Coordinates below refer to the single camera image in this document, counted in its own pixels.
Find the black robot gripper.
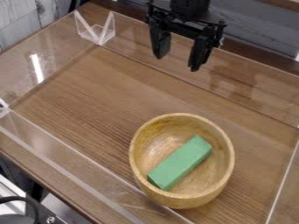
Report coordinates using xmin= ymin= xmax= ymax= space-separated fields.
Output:
xmin=146 ymin=0 xmax=227 ymax=72

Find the green rectangular block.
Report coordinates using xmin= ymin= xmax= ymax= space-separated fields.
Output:
xmin=147 ymin=136 xmax=212 ymax=191

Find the brown wooden bowl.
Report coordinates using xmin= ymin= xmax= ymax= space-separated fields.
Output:
xmin=128 ymin=113 xmax=235 ymax=209

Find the clear acrylic corner bracket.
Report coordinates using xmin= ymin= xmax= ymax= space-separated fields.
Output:
xmin=73 ymin=10 xmax=116 ymax=46

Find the clear acrylic tray wall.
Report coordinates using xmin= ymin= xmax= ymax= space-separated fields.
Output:
xmin=0 ymin=3 xmax=299 ymax=224

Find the black metal bracket with bolt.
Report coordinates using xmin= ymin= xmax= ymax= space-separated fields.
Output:
xmin=24 ymin=198 xmax=67 ymax=224

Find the black cable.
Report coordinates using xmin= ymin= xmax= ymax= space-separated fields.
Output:
xmin=0 ymin=195 xmax=41 ymax=224

